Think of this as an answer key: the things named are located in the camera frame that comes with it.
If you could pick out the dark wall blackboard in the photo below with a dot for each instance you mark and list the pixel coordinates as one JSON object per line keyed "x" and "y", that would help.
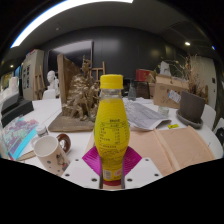
{"x": 70, "y": 53}

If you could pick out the brown cardboard box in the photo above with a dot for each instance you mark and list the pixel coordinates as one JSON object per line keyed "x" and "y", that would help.
{"x": 163, "y": 95}

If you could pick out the white spotted mug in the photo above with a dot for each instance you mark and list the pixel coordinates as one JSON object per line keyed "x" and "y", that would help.
{"x": 50, "y": 155}

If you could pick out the black bag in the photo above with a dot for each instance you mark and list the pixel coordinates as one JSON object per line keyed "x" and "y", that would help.
{"x": 220, "y": 136}

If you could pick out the yellow drink bottle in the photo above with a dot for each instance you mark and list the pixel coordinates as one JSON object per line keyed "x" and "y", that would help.
{"x": 111, "y": 133}

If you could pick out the brown tape roll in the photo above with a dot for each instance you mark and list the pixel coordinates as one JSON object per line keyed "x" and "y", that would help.
{"x": 68, "y": 143}

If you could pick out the white chair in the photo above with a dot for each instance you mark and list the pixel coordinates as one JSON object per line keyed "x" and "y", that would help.
{"x": 49, "y": 94}
{"x": 208, "y": 116}
{"x": 218, "y": 123}

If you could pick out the printed newspaper sheet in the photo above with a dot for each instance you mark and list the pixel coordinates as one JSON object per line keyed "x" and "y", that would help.
{"x": 143, "y": 115}

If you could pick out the white plaster figure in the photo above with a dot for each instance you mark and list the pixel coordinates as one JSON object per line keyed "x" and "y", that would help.
{"x": 165, "y": 68}

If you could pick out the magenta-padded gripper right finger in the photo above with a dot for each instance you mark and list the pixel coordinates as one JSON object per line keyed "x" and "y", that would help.
{"x": 146, "y": 170}

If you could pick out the white cabinet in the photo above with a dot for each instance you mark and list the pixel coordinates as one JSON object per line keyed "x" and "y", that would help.
{"x": 28, "y": 73}

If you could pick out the small yellow clip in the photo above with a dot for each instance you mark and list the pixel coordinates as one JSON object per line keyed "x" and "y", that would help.
{"x": 172, "y": 126}

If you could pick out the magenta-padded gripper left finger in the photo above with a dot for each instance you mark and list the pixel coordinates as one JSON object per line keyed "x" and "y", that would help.
{"x": 75, "y": 170}

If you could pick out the golden sculpture on wooden base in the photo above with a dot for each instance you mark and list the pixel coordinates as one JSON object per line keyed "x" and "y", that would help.
{"x": 80, "y": 100}

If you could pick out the round ceiling spotlight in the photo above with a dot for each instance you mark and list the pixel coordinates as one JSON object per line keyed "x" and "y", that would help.
{"x": 213, "y": 47}
{"x": 187, "y": 43}

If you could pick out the small white-lidded jar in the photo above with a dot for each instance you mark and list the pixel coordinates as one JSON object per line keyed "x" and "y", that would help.
{"x": 41, "y": 130}

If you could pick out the beige wooden drawing board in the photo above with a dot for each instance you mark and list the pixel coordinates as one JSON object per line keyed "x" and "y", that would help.
{"x": 150, "y": 146}

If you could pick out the red box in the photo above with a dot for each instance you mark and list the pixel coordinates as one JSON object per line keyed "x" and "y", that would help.
{"x": 142, "y": 75}

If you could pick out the white plaster bust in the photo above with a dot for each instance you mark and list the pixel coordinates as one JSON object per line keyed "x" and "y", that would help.
{"x": 51, "y": 78}

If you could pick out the wooden easel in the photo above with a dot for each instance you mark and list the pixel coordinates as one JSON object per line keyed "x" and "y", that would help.
{"x": 96, "y": 69}
{"x": 42, "y": 80}

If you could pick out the black flat box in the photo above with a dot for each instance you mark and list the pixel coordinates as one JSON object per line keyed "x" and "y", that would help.
{"x": 8, "y": 101}
{"x": 18, "y": 111}

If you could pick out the clear plastic bottle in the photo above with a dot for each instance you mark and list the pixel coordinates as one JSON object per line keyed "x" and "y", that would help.
{"x": 132, "y": 93}

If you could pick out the flat round red coaster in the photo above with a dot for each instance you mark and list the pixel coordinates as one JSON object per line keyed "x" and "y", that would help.
{"x": 113, "y": 183}

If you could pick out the small glass cup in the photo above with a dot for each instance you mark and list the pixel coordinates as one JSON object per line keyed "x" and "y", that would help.
{"x": 163, "y": 111}

